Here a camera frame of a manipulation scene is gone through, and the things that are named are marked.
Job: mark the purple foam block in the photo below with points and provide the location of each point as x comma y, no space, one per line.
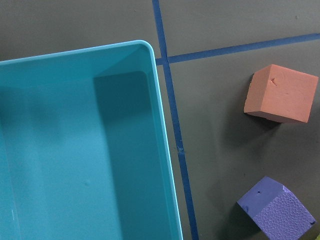
278,213

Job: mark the orange foam block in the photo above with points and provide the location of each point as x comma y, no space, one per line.
280,94

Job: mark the teal plastic bin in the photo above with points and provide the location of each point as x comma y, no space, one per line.
84,151

